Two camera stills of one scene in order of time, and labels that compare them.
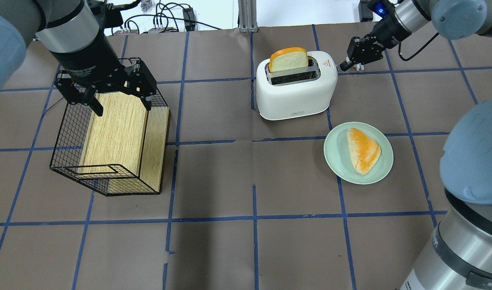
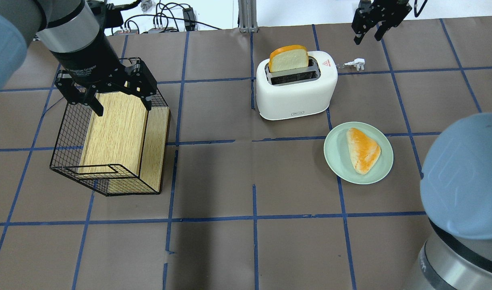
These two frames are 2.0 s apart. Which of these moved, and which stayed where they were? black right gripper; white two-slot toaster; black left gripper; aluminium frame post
Moved: black right gripper
Stayed: aluminium frame post; black left gripper; white two-slot toaster
